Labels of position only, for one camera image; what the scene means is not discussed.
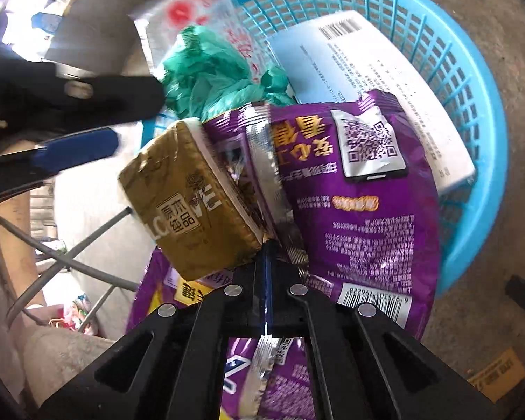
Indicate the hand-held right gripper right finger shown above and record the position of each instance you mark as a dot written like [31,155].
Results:
[284,310]

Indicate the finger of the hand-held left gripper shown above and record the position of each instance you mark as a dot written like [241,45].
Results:
[78,148]
[113,96]

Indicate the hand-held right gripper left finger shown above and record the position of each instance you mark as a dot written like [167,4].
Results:
[247,306]

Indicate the green plastic bag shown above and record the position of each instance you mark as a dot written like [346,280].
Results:
[205,70]

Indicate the red and white snack bag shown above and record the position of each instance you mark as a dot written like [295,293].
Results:
[179,8]

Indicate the gold packet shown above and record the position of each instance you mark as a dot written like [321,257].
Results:
[179,210]

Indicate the purple snack bag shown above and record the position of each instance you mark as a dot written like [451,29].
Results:
[358,210]

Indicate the light blue cardboard box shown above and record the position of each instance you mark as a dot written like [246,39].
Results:
[376,70]

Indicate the blue plastic basket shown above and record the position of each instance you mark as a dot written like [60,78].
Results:
[477,109]

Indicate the yellow cardboard piece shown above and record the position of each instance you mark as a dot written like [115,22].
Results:
[498,374]

